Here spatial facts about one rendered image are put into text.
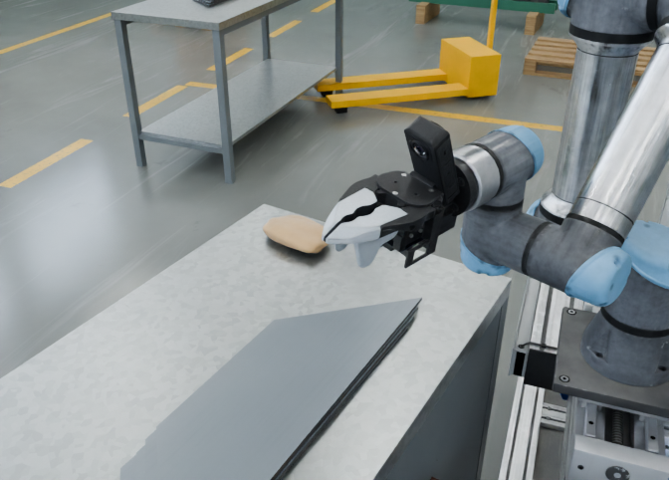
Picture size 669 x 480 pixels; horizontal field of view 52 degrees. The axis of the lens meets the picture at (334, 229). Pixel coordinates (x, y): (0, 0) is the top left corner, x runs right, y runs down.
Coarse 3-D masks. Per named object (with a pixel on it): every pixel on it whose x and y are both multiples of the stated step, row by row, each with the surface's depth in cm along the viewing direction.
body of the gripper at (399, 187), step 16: (384, 176) 76; (400, 176) 76; (416, 176) 76; (464, 176) 78; (384, 192) 74; (400, 192) 74; (416, 192) 74; (432, 192) 74; (464, 192) 79; (448, 208) 81; (464, 208) 80; (432, 224) 76; (448, 224) 82; (400, 240) 74; (416, 240) 77; (432, 240) 77
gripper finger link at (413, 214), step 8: (400, 208) 72; (408, 208) 72; (416, 208) 72; (424, 208) 72; (432, 208) 72; (408, 216) 71; (416, 216) 71; (424, 216) 71; (432, 216) 73; (384, 224) 69; (392, 224) 69; (400, 224) 70; (408, 224) 70; (416, 224) 71; (384, 232) 70; (392, 232) 71
